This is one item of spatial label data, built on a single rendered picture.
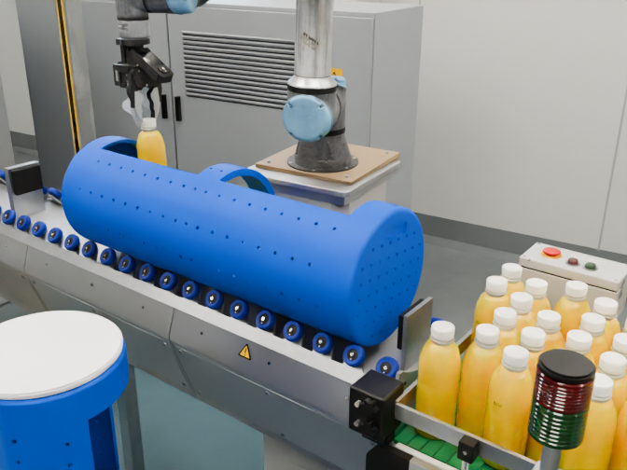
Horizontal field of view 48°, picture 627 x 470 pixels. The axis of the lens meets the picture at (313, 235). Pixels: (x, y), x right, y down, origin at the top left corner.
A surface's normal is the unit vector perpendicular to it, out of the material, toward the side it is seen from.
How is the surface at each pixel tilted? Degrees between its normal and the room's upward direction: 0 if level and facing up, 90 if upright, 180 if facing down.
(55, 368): 0
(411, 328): 90
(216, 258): 90
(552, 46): 90
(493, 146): 90
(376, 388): 0
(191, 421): 0
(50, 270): 70
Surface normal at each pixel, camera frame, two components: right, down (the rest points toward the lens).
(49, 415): 0.37, 0.36
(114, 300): -0.57, -0.03
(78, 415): 0.66, 0.29
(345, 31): -0.51, 0.32
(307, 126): -0.22, 0.51
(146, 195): -0.49, -0.29
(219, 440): 0.00, -0.92
